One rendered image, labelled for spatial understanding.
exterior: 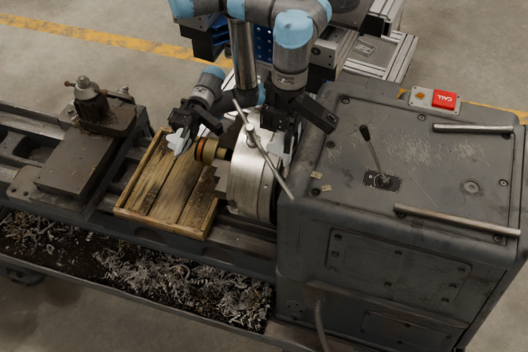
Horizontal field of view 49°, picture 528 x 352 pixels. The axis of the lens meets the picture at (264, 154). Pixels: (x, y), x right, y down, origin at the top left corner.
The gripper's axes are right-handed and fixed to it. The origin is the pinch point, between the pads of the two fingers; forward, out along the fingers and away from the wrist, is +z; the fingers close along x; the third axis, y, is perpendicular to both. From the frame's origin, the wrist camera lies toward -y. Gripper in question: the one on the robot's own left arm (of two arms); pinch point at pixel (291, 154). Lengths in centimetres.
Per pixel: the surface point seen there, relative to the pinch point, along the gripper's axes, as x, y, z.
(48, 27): -176, 206, 106
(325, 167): -6.4, -7.4, 7.7
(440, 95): -37.8, -31.0, 1.1
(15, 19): -177, 231, 106
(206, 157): -14.1, 28.1, 22.3
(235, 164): -5.7, 16.2, 13.7
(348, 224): 5.6, -16.3, 12.5
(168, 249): -9, 41, 63
